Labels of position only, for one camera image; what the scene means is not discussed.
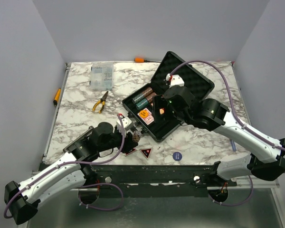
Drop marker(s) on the brown chip stack rear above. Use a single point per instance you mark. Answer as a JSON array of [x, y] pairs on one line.
[[147, 92]]

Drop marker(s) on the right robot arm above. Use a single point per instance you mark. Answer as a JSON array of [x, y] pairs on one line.
[[266, 159]]

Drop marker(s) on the orange tool at left edge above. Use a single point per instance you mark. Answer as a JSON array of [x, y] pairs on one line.
[[57, 96]]

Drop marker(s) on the red playing card deck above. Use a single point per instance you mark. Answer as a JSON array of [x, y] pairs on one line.
[[148, 120]]

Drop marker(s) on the clear plastic screw box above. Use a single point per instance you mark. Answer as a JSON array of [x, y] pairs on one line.
[[101, 76]]

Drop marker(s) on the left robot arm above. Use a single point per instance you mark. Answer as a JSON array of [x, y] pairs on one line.
[[70, 171]]

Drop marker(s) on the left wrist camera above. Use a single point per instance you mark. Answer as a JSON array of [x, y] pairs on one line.
[[127, 124]]

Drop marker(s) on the green chip stack rear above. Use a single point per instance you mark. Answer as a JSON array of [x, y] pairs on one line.
[[138, 98]]

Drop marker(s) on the green chip stack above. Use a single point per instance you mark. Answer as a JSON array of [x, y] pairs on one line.
[[142, 104], [138, 98]]

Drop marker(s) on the brown chip stack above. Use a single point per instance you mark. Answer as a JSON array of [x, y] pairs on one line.
[[147, 92], [150, 97]]

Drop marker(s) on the blue red pen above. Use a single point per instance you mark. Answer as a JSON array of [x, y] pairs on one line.
[[233, 145]]

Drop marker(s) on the white poker chip stack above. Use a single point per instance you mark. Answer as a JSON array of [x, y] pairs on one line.
[[136, 136]]

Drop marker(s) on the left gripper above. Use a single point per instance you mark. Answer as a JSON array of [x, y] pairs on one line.
[[128, 144]]

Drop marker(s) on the yellow handled pliers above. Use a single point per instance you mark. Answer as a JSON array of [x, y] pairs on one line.
[[101, 102]]

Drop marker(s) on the orange screwdriver at back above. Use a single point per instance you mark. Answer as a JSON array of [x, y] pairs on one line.
[[142, 60]]

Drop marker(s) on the black poker set case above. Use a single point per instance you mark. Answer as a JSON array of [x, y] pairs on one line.
[[196, 88]]

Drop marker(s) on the blue small blind button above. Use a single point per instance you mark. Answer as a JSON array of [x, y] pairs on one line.
[[177, 156]]

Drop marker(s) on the brown chip stack front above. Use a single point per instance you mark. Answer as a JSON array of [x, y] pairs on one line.
[[150, 97]]

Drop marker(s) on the all-in triangle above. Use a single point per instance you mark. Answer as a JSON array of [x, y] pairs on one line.
[[130, 152], [146, 152]]

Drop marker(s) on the green chip stack front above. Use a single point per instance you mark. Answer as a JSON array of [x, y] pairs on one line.
[[142, 104]]

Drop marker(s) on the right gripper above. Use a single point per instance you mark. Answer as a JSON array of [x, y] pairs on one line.
[[158, 102]]

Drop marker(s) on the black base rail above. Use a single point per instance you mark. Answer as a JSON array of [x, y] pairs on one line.
[[151, 181]]

